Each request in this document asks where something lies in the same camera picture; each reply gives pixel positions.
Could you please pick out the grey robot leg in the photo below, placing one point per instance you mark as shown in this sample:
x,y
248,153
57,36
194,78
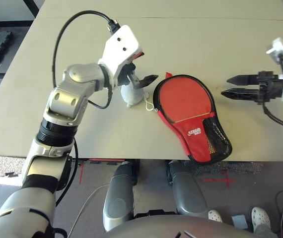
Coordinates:
x,y
119,198
187,193

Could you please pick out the black metal table frame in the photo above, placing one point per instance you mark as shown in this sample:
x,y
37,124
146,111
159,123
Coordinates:
x,y
7,24

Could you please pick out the grey foot pedal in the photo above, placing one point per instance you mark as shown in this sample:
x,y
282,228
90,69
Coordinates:
x,y
239,221

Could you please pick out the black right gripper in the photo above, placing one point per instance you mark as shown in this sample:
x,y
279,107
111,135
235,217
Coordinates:
x,y
269,86

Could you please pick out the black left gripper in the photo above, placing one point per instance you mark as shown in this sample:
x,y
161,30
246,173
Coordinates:
x,y
125,77

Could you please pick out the grey trouser leg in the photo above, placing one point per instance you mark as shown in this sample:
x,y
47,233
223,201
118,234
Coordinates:
x,y
265,231

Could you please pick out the red black paddle case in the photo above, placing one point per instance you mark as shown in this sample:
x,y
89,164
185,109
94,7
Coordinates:
x,y
193,138

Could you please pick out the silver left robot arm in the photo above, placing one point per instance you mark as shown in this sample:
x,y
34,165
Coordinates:
x,y
67,96

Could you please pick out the red ping-pong paddle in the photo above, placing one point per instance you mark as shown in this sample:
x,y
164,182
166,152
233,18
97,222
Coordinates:
x,y
183,99

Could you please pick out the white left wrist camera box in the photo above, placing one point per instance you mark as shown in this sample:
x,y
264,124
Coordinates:
x,y
121,47

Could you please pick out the red floor tape cross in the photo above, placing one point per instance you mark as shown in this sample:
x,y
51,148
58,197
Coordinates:
x,y
227,180

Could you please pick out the speckled grey foam mat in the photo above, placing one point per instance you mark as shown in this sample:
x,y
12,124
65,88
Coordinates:
x,y
7,166

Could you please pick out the grey robot left leg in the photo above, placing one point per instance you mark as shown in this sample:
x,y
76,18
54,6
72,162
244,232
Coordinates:
x,y
119,198

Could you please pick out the white perforated clog shoe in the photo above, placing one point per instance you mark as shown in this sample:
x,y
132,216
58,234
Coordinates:
x,y
260,218
215,216

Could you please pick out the grey robot right leg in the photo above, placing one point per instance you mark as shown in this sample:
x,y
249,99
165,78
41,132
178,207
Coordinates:
x,y
187,193

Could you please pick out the grey robot torso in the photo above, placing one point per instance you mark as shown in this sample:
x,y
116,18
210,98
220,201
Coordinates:
x,y
171,228

